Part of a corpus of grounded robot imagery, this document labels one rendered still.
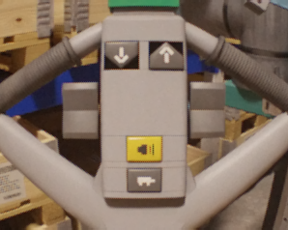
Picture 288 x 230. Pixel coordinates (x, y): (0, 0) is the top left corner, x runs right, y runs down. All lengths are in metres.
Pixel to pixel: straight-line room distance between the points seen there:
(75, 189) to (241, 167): 0.19
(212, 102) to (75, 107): 0.15
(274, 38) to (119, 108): 0.53
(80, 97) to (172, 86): 0.10
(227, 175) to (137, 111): 0.13
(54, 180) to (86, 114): 0.09
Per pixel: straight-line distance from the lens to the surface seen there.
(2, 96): 0.43
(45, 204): 1.30
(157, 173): 0.39
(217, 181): 0.42
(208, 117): 0.40
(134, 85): 0.39
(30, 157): 0.42
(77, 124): 0.40
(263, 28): 0.84
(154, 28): 0.39
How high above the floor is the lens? 1.41
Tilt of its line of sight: 19 degrees down
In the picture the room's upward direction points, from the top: straight up
